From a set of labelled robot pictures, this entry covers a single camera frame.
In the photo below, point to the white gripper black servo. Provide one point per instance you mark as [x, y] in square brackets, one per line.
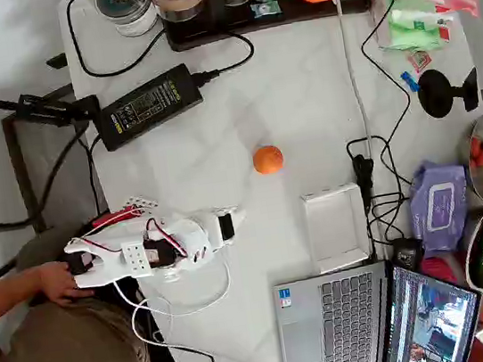
[226, 226]

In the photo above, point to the orange fruit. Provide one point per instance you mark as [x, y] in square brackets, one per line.
[267, 159]

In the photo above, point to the person's forearm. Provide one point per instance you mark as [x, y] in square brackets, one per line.
[5, 295]

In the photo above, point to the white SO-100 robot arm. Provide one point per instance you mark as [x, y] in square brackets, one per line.
[187, 242]

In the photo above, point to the white cardboard box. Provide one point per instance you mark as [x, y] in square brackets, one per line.
[335, 226]

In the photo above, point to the person's bare hand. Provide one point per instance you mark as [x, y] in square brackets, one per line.
[60, 283]

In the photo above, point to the white perforated plate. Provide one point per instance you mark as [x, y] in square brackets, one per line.
[138, 202]

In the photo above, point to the red table clamp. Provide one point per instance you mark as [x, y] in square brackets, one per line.
[114, 218]

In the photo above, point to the black inline plug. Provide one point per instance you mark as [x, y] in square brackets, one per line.
[363, 170]

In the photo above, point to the thin black adapter lead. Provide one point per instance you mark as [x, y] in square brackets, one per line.
[93, 179]

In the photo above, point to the black power adapter brick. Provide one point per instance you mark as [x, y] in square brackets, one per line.
[145, 106]

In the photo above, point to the silver laptop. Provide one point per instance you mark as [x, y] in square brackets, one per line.
[348, 332]

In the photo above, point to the small black charger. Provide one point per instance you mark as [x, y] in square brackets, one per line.
[407, 253]

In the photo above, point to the grey chair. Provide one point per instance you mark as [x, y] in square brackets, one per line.
[39, 247]

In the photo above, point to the purple wet wipes pack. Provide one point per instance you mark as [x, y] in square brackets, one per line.
[438, 207]

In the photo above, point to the red cloth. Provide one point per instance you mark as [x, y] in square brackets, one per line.
[436, 270]

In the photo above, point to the black gooseneck clamp holder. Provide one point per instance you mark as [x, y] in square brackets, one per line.
[56, 109]

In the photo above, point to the dark tea tray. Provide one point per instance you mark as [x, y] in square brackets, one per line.
[290, 16]

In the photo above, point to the small teal packet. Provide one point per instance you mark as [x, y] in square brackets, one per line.
[264, 9]

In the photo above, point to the blue clip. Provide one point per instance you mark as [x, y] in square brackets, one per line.
[409, 81]

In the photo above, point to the black round stand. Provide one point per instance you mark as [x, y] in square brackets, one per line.
[436, 92]

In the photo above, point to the small red white packet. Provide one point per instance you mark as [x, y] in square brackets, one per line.
[419, 61]

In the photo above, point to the round tin dark lid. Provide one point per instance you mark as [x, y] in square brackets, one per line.
[124, 1]

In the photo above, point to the green tissue pack bundle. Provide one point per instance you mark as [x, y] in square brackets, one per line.
[411, 28]

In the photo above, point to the dark wooden chair frame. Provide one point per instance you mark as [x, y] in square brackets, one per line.
[20, 176]

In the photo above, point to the small black bracket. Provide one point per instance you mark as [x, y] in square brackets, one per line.
[56, 62]

